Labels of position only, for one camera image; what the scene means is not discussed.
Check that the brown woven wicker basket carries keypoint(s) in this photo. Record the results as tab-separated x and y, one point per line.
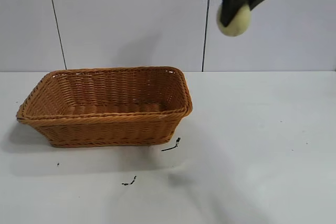
105	129

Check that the pale yellow egg yolk pastry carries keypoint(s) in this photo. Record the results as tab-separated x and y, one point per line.
236	27

